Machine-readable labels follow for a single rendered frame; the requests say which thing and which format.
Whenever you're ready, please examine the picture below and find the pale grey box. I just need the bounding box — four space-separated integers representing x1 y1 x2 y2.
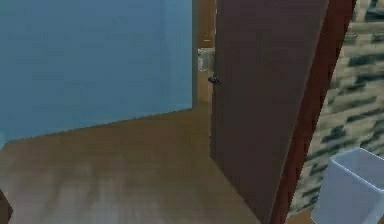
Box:
197 47 216 73

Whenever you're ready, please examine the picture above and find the dark brown room door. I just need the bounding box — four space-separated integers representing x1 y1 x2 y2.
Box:
209 0 331 224

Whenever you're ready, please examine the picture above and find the pale blue waste bin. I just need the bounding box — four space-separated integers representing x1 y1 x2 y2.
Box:
311 146 384 224

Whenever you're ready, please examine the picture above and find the dark brown furniture corner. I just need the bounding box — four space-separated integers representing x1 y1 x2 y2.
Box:
0 189 14 224

